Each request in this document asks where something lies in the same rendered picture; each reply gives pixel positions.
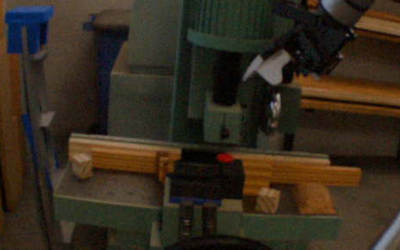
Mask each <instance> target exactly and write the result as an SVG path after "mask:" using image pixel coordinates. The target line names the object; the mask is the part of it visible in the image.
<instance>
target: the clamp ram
mask: <svg viewBox="0 0 400 250"><path fill-rule="evenodd" d="M220 154H226V152H222V151H212V150H201V149H191V148H182V149H181V152H180V160H181V161H191V162H202V163H212V164H219V165H220V161H219V160H218V159H217V156H218V155H220Z"/></svg>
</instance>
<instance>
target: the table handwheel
mask: <svg viewBox="0 0 400 250"><path fill-rule="evenodd" d="M164 250H272V249H271V248H270V247H267V246H266V245H265V244H263V243H259V242H257V241H256V240H250V239H247V238H246V237H239V236H234V235H228V234H209V235H201V236H197V237H193V238H190V239H188V240H183V241H179V242H177V243H175V244H173V245H172V246H169V247H167V248H165V249H164Z"/></svg>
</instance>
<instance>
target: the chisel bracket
mask: <svg viewBox="0 0 400 250"><path fill-rule="evenodd" d="M212 99H213V92H212V91H211V90H208V91H207V92H206V101H205V109H204V118H203V119H204V136H205V141H210V142H219V143H231V144H238V143H239V136H240V135H241V129H240V127H241V122H243V115H242V111H241V107H240V104H239V98H238V97H237V102H236V103H235V104H233V105H223V104H218V103H216V102H213V101H212ZM222 125H225V126H226V129H228V130H229V131H230V136H229V138H228V139H222V138H221V137H220V131H221V126H222Z"/></svg>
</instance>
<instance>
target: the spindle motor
mask: <svg viewBox="0 0 400 250"><path fill-rule="evenodd" d="M273 4H274V2H273V0H191V6H190V15H189V24H188V32H187V40H188V41H189V42H190V43H194V44H199V45H201V46H203V47H206V48H209V49H216V50H222V51H228V52H236V53H244V54H255V53H260V52H261V51H262V50H263V49H265V48H266V47H267V46H268V45H269V44H270V43H271V42H273V41H274V37H275V35H274V31H275V25H276V15H277V14H275V13H272V8H273Z"/></svg>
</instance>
